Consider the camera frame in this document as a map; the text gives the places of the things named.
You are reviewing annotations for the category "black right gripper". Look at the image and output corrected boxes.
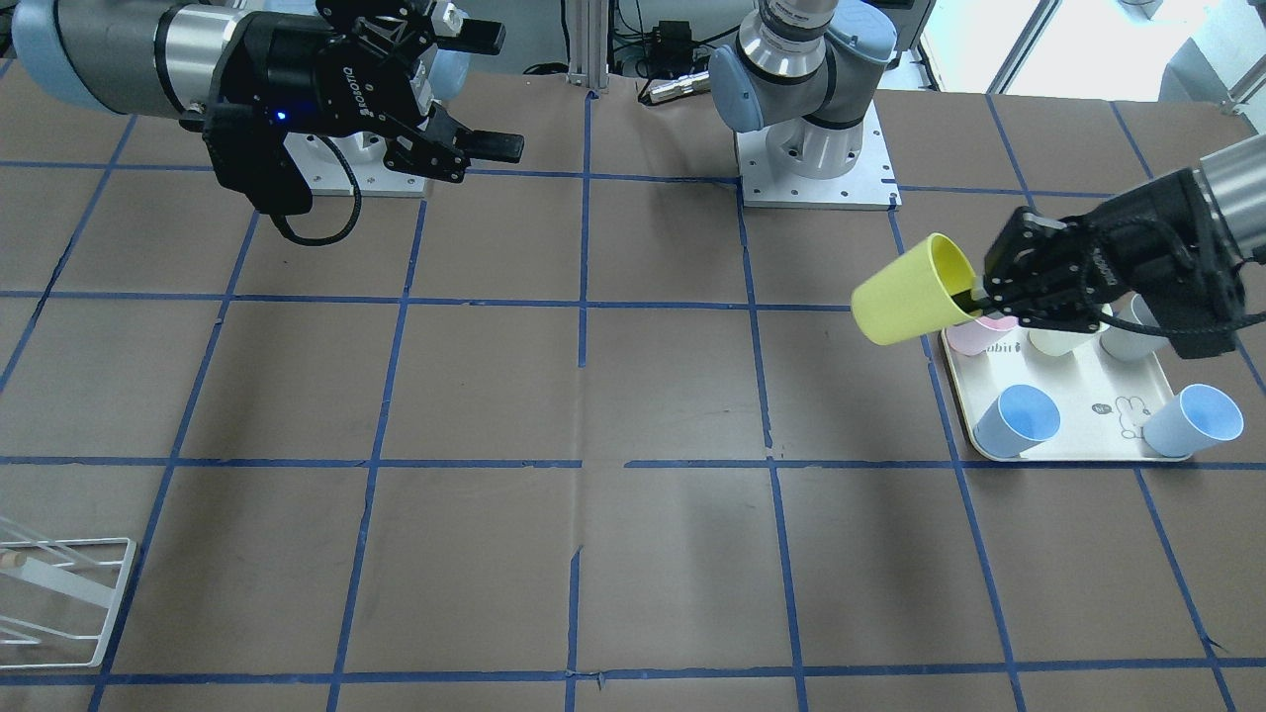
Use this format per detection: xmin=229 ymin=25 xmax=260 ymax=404
xmin=203 ymin=1 xmax=525 ymax=217

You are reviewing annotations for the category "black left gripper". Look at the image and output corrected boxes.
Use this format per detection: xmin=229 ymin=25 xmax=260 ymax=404
xmin=957 ymin=170 xmax=1250 ymax=359

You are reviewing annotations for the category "yellow plastic cup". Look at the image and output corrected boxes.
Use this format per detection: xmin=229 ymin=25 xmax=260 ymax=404
xmin=851 ymin=231 xmax=982 ymax=345

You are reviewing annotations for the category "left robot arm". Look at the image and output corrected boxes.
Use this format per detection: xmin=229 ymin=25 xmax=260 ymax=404
xmin=708 ymin=1 xmax=1265 ymax=359

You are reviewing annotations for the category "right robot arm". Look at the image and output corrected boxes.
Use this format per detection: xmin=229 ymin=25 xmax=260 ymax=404
xmin=11 ymin=1 xmax=524 ymax=215

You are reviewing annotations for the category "pink plastic cup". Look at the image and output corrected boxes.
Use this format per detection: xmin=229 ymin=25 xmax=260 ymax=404
xmin=944 ymin=315 xmax=1019 ymax=357

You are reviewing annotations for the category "pale green plastic cup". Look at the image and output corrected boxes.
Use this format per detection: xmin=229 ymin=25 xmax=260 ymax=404
xmin=1027 ymin=328 xmax=1100 ymax=359

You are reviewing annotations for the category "blue cup near tray corner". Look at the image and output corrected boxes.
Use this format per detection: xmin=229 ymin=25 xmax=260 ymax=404
xmin=972 ymin=384 xmax=1062 ymax=459

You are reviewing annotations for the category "grey plastic cup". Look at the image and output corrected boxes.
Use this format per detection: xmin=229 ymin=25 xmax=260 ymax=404
xmin=1099 ymin=294 xmax=1170 ymax=362

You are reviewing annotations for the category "light blue outer cup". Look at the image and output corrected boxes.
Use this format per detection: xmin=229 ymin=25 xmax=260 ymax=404
xmin=1142 ymin=384 xmax=1246 ymax=457

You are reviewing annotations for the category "cream serving tray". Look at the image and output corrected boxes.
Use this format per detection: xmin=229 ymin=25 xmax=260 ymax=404
xmin=941 ymin=328 xmax=1174 ymax=462

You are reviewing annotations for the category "black power adapter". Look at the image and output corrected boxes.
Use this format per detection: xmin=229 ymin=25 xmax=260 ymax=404
xmin=648 ymin=20 xmax=693 ymax=63

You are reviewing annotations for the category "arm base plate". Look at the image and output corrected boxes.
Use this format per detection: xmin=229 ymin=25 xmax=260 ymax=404
xmin=285 ymin=133 xmax=429 ymax=199
xmin=734 ymin=104 xmax=903 ymax=212

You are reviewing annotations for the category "white wire cup rack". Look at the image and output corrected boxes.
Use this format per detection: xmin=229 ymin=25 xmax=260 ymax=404
xmin=1 ymin=517 xmax=138 ymax=674

